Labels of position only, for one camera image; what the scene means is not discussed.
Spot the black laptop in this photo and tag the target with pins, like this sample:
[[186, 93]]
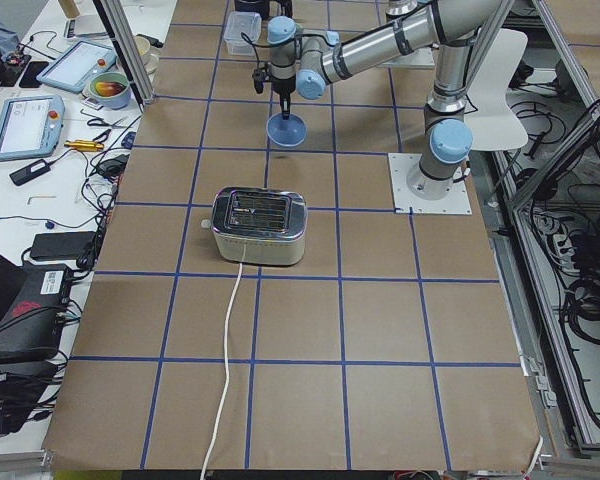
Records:
[[32, 297]]

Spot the blue bowl with fruit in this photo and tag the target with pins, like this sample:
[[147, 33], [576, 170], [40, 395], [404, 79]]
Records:
[[111, 89]]

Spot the white chair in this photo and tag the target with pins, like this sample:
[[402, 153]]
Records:
[[494, 126]]

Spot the blue teach pendant far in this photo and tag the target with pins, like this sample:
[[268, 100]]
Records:
[[73, 68]]

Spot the beige bowl with lemon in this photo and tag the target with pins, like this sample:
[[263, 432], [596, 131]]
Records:
[[149, 54]]

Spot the scissors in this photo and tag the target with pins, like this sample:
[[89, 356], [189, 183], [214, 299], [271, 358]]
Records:
[[104, 123]]

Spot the blue teach pendant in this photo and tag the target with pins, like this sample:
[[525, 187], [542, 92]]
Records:
[[30, 127], [73, 68]]

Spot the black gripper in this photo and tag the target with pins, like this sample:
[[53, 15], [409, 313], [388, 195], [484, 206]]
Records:
[[283, 86]]

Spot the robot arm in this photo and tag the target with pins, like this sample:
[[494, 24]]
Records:
[[399, 8], [306, 61]]

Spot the black power adapter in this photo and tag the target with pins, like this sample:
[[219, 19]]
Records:
[[60, 246]]

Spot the blue teach pendant near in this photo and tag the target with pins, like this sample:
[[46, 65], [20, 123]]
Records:
[[30, 127]]

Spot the clear plastic lidded container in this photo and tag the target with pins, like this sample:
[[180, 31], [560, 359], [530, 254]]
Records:
[[238, 25]]

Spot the aluminium frame post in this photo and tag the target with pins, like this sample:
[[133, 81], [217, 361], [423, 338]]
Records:
[[112, 16]]

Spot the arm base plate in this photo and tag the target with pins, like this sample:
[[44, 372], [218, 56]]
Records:
[[415, 193]]

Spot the cream toaster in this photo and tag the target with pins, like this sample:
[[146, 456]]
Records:
[[258, 225]]

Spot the yellow handled tool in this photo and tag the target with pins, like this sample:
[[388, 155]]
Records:
[[85, 146]]

